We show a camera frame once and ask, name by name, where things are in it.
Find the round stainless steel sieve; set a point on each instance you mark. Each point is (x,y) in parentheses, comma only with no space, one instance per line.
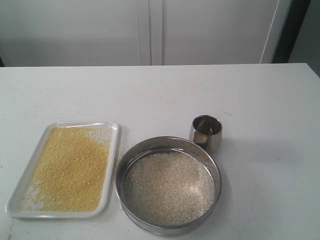
(166,144)

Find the white rectangular plastic tray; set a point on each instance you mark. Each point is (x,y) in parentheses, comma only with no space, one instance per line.
(12,206)

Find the stainless steel cup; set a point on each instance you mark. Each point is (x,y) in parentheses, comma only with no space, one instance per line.
(206,132)

